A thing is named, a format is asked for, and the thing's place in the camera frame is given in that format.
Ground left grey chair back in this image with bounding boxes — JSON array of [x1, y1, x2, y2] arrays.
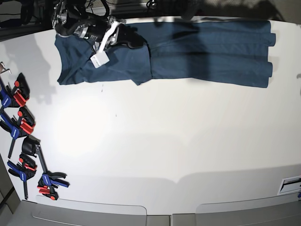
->
[[8, 195, 170, 226]]

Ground blue red bar clamp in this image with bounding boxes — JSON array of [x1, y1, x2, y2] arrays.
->
[[0, 73, 30, 113], [0, 106, 35, 159], [7, 153, 37, 200]]

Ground grey chair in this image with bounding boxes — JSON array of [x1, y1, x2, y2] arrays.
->
[[171, 194, 301, 226], [8, 195, 170, 226]]

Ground silver metal hook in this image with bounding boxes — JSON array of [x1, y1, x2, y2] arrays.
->
[[0, 62, 11, 74]]

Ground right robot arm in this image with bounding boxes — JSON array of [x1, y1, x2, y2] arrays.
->
[[52, 0, 146, 52]]

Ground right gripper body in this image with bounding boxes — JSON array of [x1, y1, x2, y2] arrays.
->
[[81, 15, 126, 54]]

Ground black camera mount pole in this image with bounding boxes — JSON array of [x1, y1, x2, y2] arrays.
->
[[180, 0, 203, 21]]

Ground long black bar clamp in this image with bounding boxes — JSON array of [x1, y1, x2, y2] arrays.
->
[[22, 136, 70, 200]]

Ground dark blue T-shirt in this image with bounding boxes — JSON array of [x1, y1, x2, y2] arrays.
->
[[55, 21, 276, 88]]

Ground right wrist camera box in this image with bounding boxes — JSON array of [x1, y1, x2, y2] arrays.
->
[[90, 51, 110, 68]]

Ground right grey chair back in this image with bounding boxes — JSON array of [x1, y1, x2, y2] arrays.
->
[[171, 194, 301, 226]]

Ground top blue red bar clamp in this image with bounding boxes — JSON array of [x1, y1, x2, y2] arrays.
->
[[0, 73, 30, 113]]

